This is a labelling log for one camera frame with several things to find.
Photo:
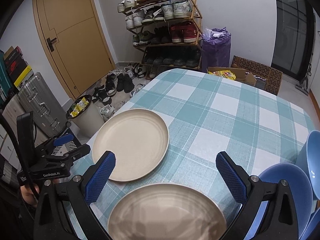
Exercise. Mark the teal checked tablecloth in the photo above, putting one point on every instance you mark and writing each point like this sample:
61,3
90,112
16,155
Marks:
205,115

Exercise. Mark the purple plastic bag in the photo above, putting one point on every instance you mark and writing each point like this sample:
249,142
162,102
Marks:
216,48

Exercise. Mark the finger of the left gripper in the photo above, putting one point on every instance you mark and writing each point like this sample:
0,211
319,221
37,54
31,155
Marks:
71,156
63,140

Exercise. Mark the open brown cardboard box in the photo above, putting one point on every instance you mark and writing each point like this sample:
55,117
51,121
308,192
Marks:
240,75

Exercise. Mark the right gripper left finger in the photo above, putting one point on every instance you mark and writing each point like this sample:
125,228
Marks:
52,220

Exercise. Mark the black white patterned rug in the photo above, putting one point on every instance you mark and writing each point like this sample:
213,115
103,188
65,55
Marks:
59,149

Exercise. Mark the black glass door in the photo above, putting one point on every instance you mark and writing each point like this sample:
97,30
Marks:
294,37

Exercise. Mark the yellow snack bag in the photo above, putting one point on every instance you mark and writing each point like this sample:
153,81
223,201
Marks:
227,74

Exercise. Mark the light blue bowl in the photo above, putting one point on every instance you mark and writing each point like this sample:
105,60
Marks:
309,161

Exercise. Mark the cream plate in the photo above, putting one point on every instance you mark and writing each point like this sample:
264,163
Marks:
166,211
139,139

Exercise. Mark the patterned cardboard box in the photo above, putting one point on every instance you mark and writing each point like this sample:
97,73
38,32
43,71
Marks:
269,78

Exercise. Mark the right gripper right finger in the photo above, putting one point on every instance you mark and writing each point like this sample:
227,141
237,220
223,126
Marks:
236,179

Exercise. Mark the white trash bin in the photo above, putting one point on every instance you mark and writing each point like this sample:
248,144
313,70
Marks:
85,115

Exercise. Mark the wooden shoe rack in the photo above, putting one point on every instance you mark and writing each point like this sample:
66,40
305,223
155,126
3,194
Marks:
167,32

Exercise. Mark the silver suitcase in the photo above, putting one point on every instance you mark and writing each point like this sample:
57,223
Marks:
48,114

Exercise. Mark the wooden door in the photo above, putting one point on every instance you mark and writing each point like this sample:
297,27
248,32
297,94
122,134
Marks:
74,43

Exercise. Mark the person left hand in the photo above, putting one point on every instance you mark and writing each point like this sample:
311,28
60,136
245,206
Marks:
28,195

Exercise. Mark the large dark blue bowl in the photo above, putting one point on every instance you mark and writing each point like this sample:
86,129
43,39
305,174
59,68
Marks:
283,207

